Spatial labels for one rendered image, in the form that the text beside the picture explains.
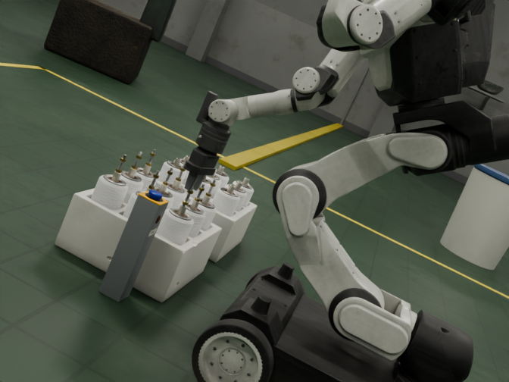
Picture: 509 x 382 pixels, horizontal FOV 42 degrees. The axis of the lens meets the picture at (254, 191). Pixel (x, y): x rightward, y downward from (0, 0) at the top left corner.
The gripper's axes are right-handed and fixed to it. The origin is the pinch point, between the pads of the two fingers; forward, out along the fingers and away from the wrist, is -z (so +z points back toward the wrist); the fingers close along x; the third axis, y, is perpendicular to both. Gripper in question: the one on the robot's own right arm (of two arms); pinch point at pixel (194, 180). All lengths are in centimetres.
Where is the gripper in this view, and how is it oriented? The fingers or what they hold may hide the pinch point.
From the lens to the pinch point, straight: 200.0
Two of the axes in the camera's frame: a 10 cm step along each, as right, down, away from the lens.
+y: -7.9, -4.6, 4.1
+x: 4.7, 0.0, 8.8
